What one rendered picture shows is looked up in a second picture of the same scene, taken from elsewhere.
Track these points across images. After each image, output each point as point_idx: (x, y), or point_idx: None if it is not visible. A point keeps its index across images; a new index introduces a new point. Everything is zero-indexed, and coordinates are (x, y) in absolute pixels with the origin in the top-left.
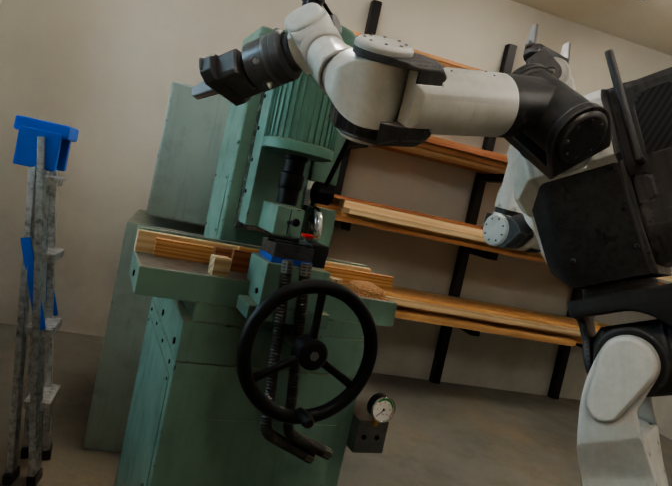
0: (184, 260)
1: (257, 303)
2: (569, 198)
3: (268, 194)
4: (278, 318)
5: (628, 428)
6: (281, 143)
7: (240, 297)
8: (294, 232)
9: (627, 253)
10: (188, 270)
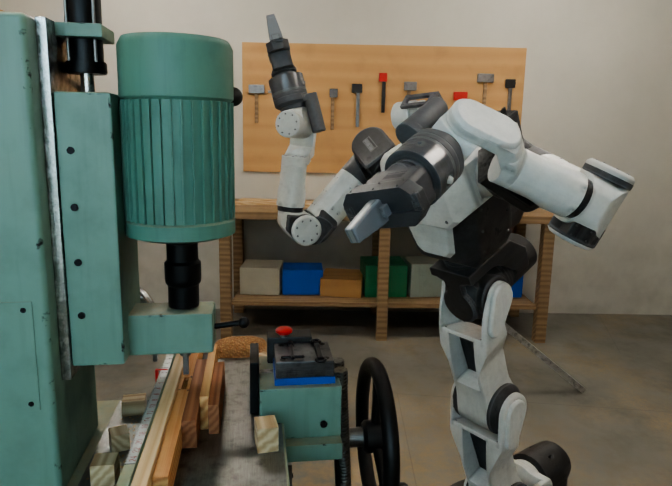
0: (179, 472)
1: (333, 435)
2: (487, 213)
3: (128, 303)
4: (348, 431)
5: (503, 332)
6: (217, 232)
7: (298, 447)
8: (215, 334)
9: (504, 236)
10: (271, 470)
